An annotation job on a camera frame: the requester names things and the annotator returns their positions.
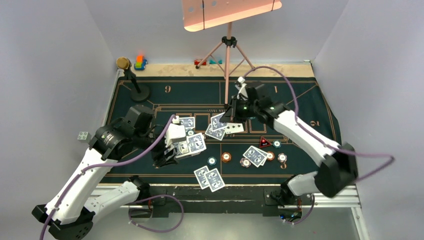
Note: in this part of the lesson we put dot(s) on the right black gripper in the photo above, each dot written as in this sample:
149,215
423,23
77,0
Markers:
231,114

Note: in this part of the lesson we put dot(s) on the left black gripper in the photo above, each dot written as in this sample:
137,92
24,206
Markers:
159,156

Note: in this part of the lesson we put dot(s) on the face-up community card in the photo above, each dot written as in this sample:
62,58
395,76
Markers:
232,128

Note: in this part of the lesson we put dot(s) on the red triangular dealer button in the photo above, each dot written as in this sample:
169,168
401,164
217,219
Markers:
264,143

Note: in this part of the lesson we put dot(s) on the next card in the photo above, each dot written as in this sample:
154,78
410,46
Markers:
196,143

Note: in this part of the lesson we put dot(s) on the face-down card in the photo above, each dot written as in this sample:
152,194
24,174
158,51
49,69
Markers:
215,134
216,123

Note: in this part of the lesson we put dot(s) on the green poker chip stack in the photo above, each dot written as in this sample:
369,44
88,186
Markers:
211,161

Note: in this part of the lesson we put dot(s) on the pink poker chip stack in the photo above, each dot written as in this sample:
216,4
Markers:
244,162

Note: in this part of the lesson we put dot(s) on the orange poker chip stack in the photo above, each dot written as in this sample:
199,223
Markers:
226,157

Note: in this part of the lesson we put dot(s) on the blue playing card deck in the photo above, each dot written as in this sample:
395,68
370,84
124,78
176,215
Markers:
178,150

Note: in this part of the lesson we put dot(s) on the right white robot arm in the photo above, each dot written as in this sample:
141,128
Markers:
336,163

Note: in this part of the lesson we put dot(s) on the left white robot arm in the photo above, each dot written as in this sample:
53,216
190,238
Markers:
72,213

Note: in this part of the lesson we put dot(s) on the dark green poker mat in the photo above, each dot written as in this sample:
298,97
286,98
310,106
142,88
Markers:
202,98

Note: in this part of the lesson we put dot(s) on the teal toy block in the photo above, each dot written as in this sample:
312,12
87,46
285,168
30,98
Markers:
213,62

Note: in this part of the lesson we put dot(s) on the red toy block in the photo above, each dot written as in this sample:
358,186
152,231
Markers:
199,61

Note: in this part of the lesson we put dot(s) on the grey lego block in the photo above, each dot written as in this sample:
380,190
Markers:
83,136

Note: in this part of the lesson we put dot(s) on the colourful toy block stack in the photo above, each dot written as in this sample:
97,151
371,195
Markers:
140,63

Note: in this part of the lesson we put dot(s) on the gold round knob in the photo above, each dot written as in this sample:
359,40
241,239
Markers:
123,63

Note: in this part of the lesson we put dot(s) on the pink music stand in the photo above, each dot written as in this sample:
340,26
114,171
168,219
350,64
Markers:
200,15

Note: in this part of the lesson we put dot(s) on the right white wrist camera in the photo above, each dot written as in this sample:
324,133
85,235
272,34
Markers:
241,87

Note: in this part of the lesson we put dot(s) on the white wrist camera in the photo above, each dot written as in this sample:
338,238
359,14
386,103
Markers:
175,133
241,87

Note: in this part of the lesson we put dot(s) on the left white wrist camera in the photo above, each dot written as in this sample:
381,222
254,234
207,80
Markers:
175,133

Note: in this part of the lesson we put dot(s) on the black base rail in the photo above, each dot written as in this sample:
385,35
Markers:
232,199

